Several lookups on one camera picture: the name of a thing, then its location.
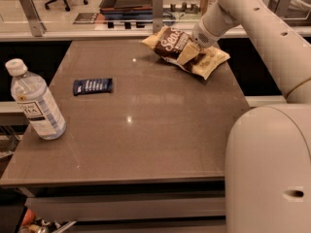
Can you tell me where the middle metal glass bracket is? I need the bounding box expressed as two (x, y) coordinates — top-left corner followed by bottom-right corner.
(153, 0), (163, 33)

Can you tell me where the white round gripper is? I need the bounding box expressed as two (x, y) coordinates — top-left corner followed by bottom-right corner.
(177, 17), (224, 65)

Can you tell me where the dark blue snack bar wrapper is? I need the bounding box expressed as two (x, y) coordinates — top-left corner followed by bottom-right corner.
(73, 78), (113, 96)

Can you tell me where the clear blue-label plastic bottle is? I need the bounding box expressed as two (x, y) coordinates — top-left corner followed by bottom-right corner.
(5, 58), (66, 140)

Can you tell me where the right metal glass bracket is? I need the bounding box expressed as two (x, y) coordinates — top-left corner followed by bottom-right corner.
(274, 0), (292, 17)

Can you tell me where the brown and yellow chip bag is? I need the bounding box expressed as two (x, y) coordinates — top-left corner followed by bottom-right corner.
(142, 26), (229, 80)

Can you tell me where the bin of colourful items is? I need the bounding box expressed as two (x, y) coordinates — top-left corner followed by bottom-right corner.
(17, 209), (61, 233)

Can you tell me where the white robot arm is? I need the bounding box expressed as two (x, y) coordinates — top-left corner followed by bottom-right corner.
(192, 0), (311, 233)

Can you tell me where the metal glass bracket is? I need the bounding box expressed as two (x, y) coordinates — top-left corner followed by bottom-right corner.
(18, 0), (46, 37)
(274, 0), (292, 17)
(153, 0), (163, 33)

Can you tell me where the grey drawer cabinet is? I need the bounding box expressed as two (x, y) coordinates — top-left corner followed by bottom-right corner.
(23, 179), (225, 233)

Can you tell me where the left metal glass bracket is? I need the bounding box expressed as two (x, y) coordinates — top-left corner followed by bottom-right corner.
(18, 0), (46, 37)

